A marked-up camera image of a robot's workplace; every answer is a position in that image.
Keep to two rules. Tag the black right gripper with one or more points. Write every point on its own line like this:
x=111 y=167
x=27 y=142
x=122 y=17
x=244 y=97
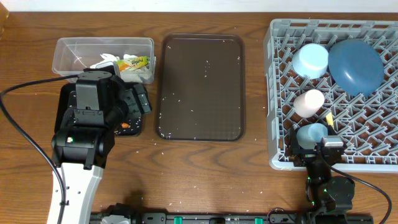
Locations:
x=305 y=155

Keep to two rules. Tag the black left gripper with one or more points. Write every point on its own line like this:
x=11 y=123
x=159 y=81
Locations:
x=130 y=98

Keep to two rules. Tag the light blue plastic cup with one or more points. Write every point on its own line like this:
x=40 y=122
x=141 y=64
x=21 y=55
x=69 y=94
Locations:
x=309 y=135

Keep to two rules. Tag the aluminium foil ball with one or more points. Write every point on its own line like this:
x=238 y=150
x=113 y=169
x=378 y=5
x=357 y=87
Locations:
x=143 y=75

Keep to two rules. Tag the yellow green snack wrapper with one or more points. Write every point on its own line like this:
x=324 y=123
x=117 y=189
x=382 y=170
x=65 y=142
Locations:
x=132 y=64

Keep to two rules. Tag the pink plastic cup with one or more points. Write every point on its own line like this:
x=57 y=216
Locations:
x=308 y=103

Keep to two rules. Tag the cream plastic spoon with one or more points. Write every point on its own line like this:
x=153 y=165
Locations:
x=329 y=119

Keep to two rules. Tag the light blue bowl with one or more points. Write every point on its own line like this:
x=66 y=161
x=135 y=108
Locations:
x=310 y=61

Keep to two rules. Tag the dark blue plate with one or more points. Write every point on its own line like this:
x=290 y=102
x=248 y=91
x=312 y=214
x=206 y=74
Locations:
x=356 y=67

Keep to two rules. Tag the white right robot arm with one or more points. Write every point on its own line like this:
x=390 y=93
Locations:
x=331 y=197

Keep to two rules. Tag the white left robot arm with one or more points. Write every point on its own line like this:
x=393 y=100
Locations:
x=80 y=153

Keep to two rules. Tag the black waste tray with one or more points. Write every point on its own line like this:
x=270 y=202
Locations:
x=68 y=100

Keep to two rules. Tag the clear plastic waste bin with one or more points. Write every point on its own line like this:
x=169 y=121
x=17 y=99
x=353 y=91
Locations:
x=74 y=54

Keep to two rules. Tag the grey plastic dishwasher rack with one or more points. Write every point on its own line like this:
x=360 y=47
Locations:
x=367 y=124

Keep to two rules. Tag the dark brown serving tray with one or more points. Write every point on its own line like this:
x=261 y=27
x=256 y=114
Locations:
x=201 y=89

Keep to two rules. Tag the black rail at table edge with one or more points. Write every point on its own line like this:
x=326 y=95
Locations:
x=121 y=213

